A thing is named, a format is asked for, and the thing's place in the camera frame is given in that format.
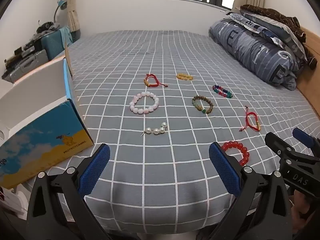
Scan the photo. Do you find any folded blue-grey duvet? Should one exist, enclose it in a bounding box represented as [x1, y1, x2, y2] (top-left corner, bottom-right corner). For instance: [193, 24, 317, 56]
[208, 18, 308, 91]

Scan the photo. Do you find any teal suitcase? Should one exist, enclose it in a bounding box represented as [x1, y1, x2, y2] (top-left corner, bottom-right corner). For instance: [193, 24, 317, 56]
[41, 26, 73, 61]

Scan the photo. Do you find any white pearl bracelet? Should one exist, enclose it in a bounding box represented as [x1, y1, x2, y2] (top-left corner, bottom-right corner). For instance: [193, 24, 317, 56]
[140, 122, 168, 137]

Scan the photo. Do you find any blue and yellow cardboard box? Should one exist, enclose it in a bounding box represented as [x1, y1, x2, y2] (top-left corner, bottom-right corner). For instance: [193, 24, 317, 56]
[0, 39, 94, 189]

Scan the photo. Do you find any grey grid bed sheet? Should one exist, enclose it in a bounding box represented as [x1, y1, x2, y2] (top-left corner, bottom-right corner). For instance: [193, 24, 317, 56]
[24, 29, 320, 240]

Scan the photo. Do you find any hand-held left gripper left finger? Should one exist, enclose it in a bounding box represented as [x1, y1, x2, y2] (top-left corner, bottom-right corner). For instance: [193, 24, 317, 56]
[26, 143, 113, 240]

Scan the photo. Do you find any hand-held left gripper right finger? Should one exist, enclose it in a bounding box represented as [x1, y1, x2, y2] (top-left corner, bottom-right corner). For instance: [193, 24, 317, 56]
[207, 142, 293, 240]

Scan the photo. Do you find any wooden headboard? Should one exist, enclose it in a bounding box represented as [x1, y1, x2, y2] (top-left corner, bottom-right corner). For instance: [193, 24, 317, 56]
[296, 26, 320, 118]

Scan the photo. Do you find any grey clothing pile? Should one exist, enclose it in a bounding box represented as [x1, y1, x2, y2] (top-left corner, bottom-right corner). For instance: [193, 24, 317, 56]
[36, 20, 61, 35]

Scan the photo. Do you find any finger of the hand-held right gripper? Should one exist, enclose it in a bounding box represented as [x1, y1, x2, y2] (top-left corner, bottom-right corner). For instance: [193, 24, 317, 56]
[292, 127, 320, 156]
[264, 131, 298, 161]

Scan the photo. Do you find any red string bracelet gold tube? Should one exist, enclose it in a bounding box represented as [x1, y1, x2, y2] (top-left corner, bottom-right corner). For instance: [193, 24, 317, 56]
[239, 106, 261, 133]
[144, 73, 169, 88]

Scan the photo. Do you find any brown wooden bead bracelet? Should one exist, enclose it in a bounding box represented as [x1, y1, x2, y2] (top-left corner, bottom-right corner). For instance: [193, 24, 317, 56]
[192, 95, 215, 114]

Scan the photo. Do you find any person's right hand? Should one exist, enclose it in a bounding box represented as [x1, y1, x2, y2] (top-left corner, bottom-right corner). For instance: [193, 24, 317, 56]
[289, 190, 317, 233]

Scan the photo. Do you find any multicolour glass bead bracelet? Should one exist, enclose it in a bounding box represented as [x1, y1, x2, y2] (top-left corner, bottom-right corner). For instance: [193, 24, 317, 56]
[212, 85, 233, 99]

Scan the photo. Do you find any grey patterned pillow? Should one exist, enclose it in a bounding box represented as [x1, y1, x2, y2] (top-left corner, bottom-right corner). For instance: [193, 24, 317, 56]
[228, 8, 308, 61]

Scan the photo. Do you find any silver suitcase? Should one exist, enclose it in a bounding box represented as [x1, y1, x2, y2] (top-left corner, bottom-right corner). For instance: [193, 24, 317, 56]
[1, 48, 50, 83]

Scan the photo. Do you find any brown blanket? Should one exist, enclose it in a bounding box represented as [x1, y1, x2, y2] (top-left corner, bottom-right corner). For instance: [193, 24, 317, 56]
[239, 4, 318, 70]

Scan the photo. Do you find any teal desk lamp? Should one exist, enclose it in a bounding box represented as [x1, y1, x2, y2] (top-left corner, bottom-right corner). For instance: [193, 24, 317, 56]
[52, 0, 68, 25]

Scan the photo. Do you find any red bead bracelet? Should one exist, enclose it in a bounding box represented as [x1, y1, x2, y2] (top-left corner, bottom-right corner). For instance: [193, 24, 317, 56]
[221, 141, 250, 166]

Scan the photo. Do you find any pink bead bracelet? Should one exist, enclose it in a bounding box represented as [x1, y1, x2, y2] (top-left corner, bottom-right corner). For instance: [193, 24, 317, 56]
[129, 91, 160, 115]

